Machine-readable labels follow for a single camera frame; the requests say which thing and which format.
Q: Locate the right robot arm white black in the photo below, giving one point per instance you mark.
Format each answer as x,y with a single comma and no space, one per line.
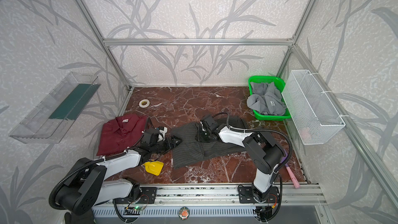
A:
270,150

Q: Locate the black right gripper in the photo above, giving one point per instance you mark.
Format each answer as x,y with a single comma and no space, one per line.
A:
204,134

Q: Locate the black glove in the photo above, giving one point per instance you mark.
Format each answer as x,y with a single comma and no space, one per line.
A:
86,218

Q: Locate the purple pink toy tool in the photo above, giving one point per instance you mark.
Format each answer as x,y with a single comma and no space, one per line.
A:
291,174

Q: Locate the yellow toy shovel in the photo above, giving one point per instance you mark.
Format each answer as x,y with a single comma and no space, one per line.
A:
154,167

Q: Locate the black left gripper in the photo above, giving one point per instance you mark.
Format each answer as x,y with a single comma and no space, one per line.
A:
162,143

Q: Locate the green plastic basket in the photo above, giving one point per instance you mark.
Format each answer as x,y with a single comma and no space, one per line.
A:
280,84

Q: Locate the light grey shirt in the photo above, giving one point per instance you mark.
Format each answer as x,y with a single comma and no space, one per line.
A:
266,99

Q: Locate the dark grey striped shirt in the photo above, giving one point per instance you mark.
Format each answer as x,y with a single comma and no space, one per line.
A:
191,151

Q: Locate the clear plastic wall tray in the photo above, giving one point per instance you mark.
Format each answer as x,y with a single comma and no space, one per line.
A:
51,119

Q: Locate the white tape roll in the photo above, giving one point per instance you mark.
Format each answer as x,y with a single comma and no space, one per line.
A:
144,103

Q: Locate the maroon folded shirt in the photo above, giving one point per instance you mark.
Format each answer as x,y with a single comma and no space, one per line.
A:
120,133

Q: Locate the white wire mesh basket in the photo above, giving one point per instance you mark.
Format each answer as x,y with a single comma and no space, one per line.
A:
313,113

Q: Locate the round red sticker badge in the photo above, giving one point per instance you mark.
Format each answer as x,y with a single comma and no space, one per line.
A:
184,213

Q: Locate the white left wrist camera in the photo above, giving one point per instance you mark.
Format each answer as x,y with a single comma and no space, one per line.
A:
162,133

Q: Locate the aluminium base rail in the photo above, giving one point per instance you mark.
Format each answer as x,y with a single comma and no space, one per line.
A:
213,200

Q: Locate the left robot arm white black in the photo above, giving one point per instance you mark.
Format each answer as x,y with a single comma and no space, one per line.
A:
87,182

